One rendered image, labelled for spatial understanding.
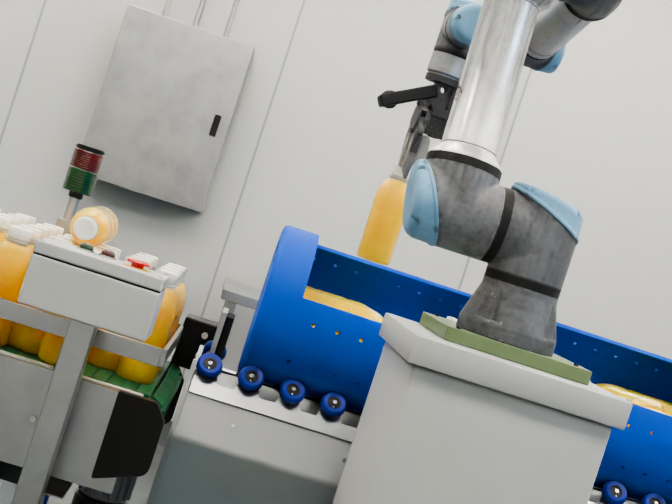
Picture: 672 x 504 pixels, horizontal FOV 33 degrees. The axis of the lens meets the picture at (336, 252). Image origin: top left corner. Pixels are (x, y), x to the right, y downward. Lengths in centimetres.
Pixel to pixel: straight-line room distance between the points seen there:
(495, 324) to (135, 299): 54
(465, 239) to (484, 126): 17
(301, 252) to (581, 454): 62
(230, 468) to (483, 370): 58
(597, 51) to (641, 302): 126
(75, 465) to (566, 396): 79
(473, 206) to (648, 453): 64
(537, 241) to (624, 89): 412
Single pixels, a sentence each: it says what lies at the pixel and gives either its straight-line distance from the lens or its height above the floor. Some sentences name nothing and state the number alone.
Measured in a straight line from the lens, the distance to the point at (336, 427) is 196.
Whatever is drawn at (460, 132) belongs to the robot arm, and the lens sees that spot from 167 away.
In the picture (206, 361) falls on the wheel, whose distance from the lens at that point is 195.
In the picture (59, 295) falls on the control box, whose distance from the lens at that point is 173.
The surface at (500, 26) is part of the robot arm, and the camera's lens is 171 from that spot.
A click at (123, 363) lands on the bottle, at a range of 195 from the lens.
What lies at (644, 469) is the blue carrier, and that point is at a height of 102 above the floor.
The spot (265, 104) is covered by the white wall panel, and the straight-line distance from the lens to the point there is 543.
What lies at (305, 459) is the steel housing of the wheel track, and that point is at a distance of 195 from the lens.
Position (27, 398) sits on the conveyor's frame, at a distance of 187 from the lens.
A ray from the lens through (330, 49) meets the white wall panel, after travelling 547.
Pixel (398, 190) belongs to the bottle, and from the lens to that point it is 221.
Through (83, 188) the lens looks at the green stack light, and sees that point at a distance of 240.
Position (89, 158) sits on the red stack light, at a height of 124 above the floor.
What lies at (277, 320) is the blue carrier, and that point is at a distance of 190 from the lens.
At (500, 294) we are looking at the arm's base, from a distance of 166.
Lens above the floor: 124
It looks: 1 degrees down
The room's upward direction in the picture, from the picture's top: 18 degrees clockwise
